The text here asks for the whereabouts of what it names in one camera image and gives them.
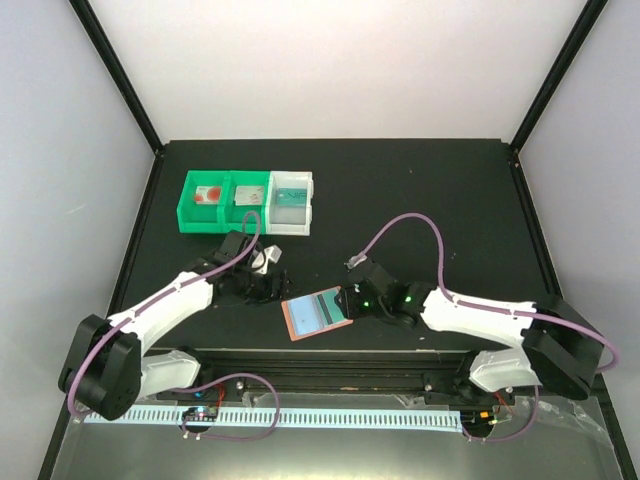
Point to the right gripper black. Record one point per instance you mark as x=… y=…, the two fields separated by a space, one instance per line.
x=348 y=307

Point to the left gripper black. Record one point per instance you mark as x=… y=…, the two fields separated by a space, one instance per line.
x=275 y=291

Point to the brown leather card holder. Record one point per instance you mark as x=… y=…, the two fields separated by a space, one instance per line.
x=313 y=314

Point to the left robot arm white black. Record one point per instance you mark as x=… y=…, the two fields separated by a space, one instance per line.
x=131 y=333

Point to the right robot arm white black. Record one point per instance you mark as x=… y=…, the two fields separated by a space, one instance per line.
x=543 y=343

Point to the teal VIP card in bin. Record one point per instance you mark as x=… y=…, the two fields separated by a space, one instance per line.
x=291 y=197

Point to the blossom pattern card in bin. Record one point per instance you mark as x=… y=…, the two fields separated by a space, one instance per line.
x=249 y=195

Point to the red circles card in bin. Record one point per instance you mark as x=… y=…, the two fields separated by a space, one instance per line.
x=207 y=195

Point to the white translucent bin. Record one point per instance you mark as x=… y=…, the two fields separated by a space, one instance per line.
x=288 y=209

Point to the green bin middle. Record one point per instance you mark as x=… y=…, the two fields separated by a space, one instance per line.
x=235 y=216

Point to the green bin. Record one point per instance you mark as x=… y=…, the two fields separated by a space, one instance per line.
x=194 y=219
x=235 y=216

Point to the green bin left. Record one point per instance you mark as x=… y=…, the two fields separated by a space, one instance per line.
x=194 y=219

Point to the left small circuit board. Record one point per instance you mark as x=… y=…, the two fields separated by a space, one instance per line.
x=200 y=414

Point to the small circuit board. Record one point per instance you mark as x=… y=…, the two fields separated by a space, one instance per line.
x=200 y=414
x=491 y=417

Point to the right small circuit board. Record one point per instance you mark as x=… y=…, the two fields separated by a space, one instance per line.
x=491 y=417

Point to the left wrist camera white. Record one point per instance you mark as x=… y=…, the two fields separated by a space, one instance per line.
x=264 y=258

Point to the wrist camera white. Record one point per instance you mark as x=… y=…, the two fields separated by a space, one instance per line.
x=264 y=258
x=355 y=261

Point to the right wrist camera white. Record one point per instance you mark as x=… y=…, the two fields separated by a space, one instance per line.
x=355 y=261

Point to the black aluminium front rail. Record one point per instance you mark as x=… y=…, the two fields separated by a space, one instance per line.
x=440 y=378

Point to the white slotted cable duct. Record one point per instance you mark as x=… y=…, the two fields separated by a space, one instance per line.
x=302 y=418

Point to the left black frame post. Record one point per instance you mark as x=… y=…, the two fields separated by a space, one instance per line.
x=110 y=59

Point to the black frame post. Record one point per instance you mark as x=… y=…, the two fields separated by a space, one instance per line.
x=582 y=27
x=110 y=59

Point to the right black frame post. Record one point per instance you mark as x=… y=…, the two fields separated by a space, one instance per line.
x=582 y=27

